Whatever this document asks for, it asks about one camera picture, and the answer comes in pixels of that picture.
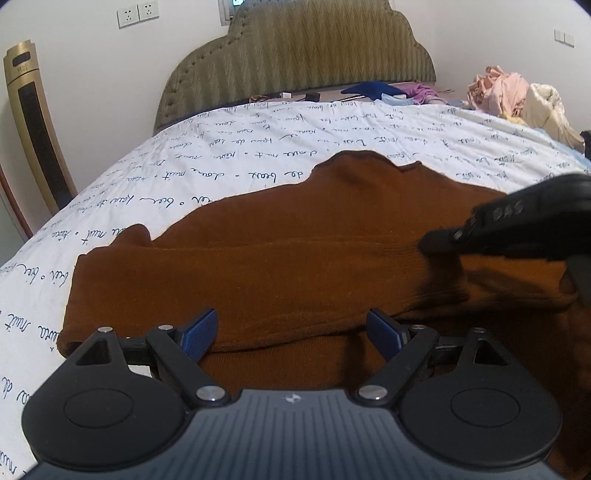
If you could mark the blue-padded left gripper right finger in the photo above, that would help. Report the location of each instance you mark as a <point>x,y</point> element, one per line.
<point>405,348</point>

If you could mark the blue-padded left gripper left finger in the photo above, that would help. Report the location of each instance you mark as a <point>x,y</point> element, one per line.
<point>175,353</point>

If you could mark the brown knit sweater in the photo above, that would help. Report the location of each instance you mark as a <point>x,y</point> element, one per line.
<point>293,271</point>

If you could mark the pink clothes pile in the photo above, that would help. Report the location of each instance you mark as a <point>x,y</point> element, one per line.
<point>498,93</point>

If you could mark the cream padded jacket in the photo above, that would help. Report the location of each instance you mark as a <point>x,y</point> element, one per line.
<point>543,109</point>

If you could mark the purple garment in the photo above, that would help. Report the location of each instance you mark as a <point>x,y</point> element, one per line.
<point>421,94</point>

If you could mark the white quilt with script print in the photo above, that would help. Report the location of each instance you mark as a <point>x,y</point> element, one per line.
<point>223,153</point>

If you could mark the navy blue garment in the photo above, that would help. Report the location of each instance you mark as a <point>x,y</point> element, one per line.
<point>373,90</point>

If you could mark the gold tower fan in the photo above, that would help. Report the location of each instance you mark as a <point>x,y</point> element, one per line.
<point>35,128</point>

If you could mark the olive upholstered headboard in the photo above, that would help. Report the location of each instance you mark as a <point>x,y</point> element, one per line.
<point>287,46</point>

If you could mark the white wall switch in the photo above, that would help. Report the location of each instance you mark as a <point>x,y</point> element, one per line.
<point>564,38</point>

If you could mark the white double wall socket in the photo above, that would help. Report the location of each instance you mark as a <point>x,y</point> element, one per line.
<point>137,13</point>

